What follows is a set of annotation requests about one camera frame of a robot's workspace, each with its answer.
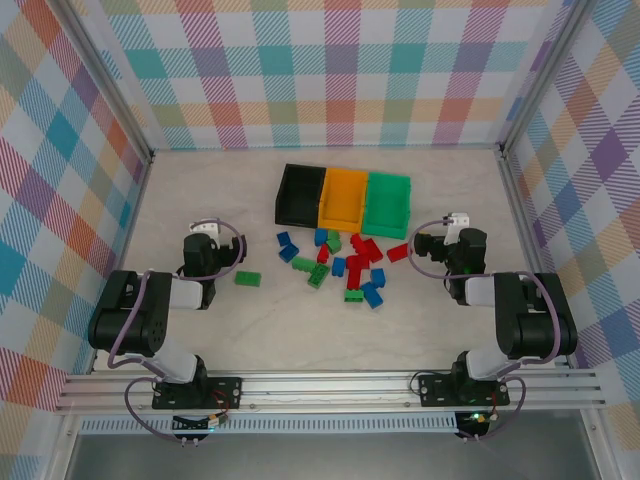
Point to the green lego brick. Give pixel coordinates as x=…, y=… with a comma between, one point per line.
x=334, y=233
x=353, y=296
x=334, y=245
x=318, y=276
x=303, y=264
x=248, y=278

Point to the blue lego brick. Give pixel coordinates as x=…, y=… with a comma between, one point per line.
x=339, y=267
x=372, y=295
x=320, y=236
x=284, y=238
x=378, y=278
x=288, y=253

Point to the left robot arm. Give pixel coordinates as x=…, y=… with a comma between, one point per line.
x=125, y=320

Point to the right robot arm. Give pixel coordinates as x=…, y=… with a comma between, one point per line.
x=540, y=325

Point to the red lego brick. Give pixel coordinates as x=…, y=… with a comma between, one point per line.
x=323, y=254
x=357, y=243
x=358, y=263
x=372, y=250
x=353, y=281
x=397, y=252

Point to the green plastic bin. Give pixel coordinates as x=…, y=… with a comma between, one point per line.
x=387, y=205

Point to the black plastic bin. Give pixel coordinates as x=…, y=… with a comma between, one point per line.
x=299, y=195

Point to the yellow plastic bin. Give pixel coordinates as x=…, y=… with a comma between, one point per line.
x=342, y=200

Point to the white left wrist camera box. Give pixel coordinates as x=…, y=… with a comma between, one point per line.
x=206, y=231

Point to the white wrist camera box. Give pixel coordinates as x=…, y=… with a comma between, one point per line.
x=457, y=222
x=206, y=231

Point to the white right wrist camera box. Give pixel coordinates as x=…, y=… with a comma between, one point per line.
x=457, y=222

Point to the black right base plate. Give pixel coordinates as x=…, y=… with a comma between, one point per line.
x=435, y=389

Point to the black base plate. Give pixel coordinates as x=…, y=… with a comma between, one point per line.
x=435, y=389
x=225, y=392

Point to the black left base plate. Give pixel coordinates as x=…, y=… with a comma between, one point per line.
x=225, y=392

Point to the aluminium mounting rail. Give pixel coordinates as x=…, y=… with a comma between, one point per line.
x=325, y=392

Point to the aluminium corner post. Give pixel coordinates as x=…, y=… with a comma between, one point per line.
x=110, y=80
x=540, y=75

